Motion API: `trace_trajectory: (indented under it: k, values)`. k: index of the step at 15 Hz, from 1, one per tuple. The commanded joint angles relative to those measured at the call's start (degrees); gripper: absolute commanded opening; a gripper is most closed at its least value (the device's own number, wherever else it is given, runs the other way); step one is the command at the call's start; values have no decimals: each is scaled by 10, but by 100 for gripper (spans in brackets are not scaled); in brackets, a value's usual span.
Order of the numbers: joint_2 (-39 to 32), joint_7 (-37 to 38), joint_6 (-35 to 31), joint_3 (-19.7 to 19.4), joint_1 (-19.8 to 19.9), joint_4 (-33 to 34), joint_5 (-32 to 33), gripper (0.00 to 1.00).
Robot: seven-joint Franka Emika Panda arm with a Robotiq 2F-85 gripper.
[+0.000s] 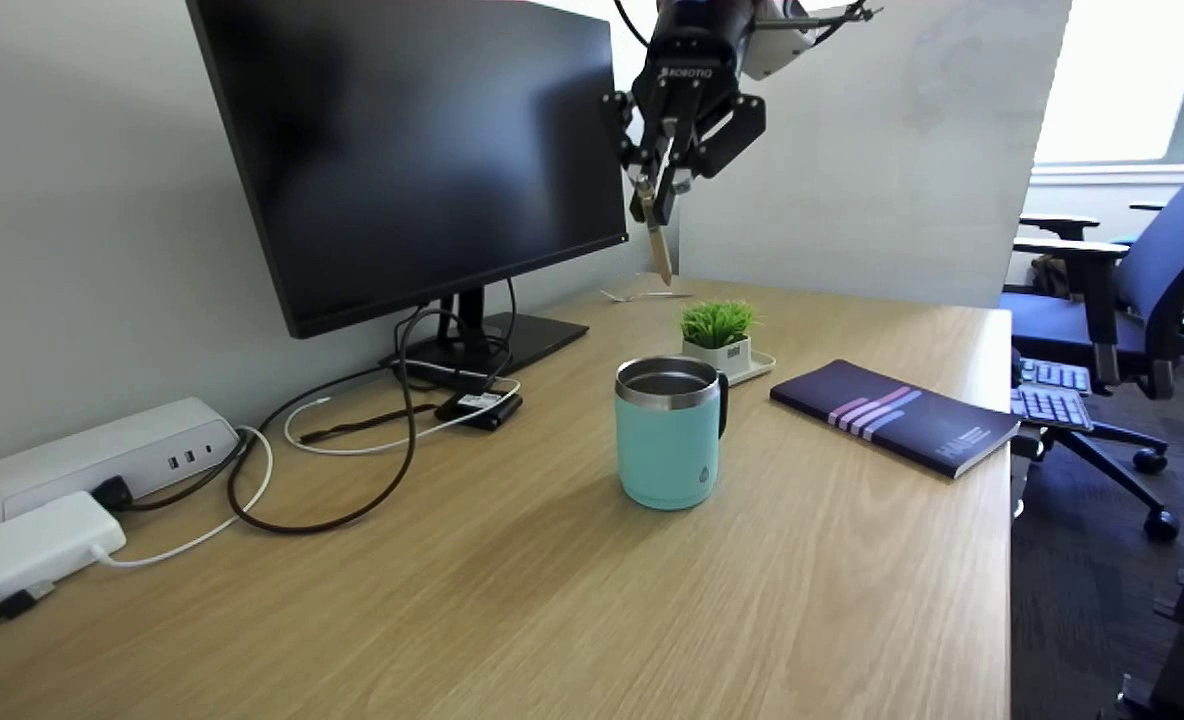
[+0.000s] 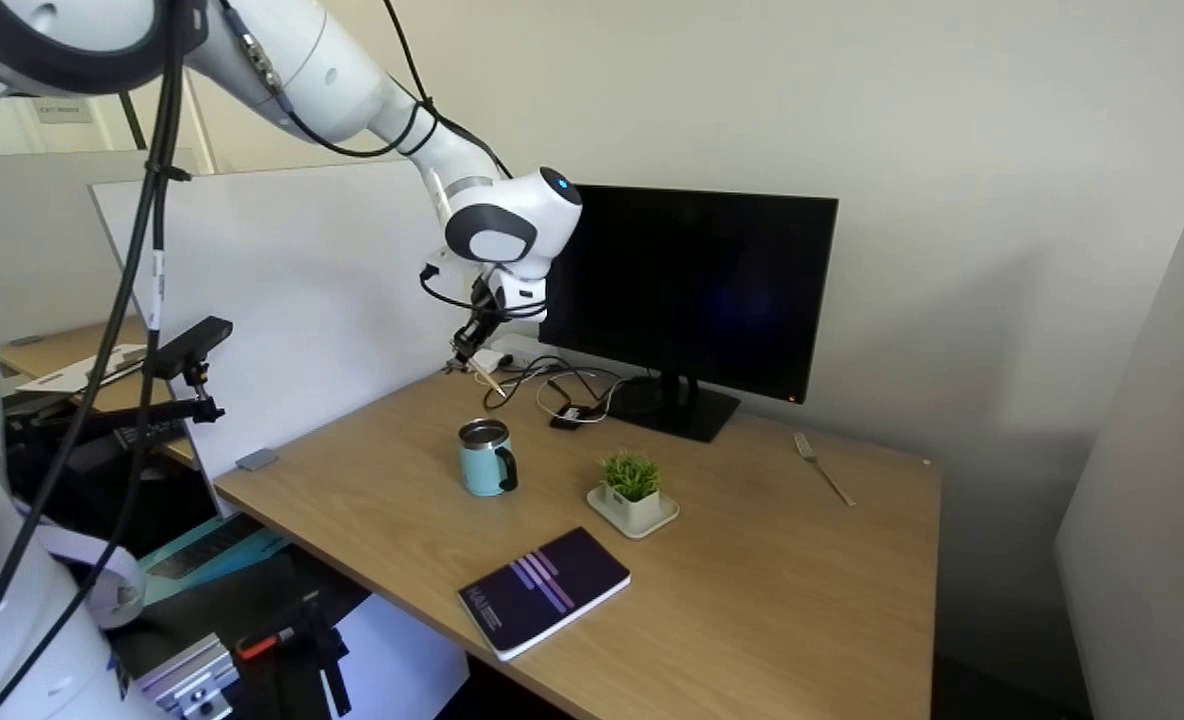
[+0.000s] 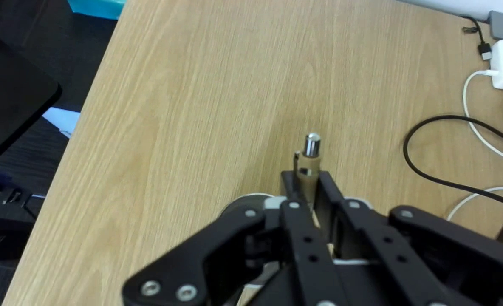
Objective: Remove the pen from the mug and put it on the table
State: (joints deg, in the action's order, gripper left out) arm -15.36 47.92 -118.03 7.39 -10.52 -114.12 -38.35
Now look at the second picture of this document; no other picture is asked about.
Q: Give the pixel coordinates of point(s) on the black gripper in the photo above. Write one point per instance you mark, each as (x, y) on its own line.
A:
(481, 324)

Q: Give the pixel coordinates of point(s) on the slim tan pen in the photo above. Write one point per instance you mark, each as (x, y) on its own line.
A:
(493, 386)

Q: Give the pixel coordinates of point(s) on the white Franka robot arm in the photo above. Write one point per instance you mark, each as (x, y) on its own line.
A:
(314, 61)

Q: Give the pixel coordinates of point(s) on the small black dongle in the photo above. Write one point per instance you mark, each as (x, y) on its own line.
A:
(565, 418)

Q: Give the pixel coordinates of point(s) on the white divider panel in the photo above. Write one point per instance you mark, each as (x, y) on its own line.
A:
(285, 321)

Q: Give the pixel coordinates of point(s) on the black monitor stand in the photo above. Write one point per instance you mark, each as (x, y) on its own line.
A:
(679, 404)

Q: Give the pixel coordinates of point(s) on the black computer monitor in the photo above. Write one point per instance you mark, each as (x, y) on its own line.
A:
(692, 284)

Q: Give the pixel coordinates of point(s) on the small potted green plant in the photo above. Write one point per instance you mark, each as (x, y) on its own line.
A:
(632, 524)

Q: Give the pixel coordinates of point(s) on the dark purple striped notebook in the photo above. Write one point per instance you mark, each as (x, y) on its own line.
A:
(546, 594)

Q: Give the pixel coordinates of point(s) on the black clamp with orange mark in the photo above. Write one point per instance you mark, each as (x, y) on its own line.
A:
(307, 647)

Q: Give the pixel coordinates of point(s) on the thin silver utensil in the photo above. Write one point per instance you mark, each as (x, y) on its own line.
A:
(821, 470)

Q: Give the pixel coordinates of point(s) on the white papers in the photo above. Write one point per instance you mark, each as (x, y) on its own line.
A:
(78, 370)

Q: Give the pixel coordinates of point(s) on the grey divider panel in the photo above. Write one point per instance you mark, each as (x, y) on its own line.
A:
(1155, 465)

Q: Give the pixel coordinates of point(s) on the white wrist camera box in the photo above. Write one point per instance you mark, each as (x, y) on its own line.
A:
(520, 298)

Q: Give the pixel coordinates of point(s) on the black camera on stand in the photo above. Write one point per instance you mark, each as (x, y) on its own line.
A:
(199, 342)

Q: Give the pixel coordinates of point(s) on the silver metal bracket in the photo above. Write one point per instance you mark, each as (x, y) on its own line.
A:
(193, 673)

